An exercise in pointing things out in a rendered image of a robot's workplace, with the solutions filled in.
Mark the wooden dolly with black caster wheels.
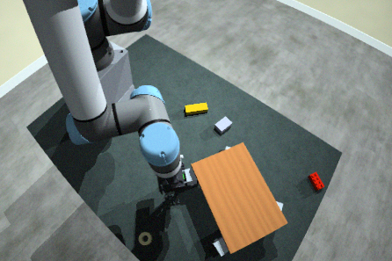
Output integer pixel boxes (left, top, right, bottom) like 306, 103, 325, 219
182, 143, 287, 257

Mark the yellow rectangular block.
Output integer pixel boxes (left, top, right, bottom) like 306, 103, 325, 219
185, 103, 208, 115

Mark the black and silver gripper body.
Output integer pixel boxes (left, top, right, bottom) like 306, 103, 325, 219
157, 166, 185, 194

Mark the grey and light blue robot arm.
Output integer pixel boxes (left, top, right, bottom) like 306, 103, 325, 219
23, 0, 183, 178

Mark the red toy building brick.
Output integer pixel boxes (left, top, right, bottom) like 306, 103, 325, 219
309, 172, 324, 191

